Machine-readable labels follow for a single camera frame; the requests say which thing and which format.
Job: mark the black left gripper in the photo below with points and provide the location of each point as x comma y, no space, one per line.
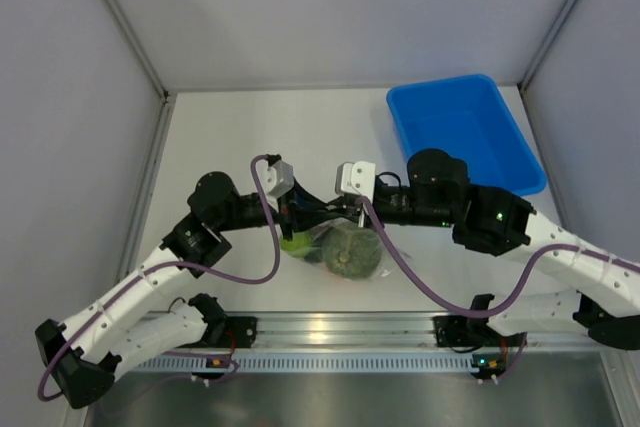
299,211

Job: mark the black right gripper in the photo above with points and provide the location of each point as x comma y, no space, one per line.
352,212

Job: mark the lime green toy fruit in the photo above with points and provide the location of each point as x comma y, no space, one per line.
298,246

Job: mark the clear polka dot zip bag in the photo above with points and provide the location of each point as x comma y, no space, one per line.
313,259

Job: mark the green netted toy melon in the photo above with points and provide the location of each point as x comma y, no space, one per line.
351,252

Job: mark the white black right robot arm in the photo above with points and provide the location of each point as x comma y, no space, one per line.
567,285

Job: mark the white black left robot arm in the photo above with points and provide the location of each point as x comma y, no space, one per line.
190,250

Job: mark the blue plastic bin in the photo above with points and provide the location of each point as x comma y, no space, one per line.
468,118

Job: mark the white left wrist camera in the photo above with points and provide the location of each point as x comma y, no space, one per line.
277,180

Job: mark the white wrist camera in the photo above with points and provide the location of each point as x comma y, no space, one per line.
356,178
277,180

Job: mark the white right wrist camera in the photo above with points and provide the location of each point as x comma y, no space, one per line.
356,178

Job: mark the aluminium frame rail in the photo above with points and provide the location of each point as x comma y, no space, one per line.
350,329

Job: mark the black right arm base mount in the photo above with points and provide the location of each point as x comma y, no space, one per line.
460,332

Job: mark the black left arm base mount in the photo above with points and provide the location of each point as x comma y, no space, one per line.
233,332

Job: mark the left vertical frame post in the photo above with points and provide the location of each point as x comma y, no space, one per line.
132,40

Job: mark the vertical frame post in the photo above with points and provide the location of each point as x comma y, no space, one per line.
551,35
132,40

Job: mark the white slotted cable duct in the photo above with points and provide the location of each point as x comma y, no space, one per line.
371,362

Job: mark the right vertical frame post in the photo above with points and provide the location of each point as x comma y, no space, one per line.
551,35

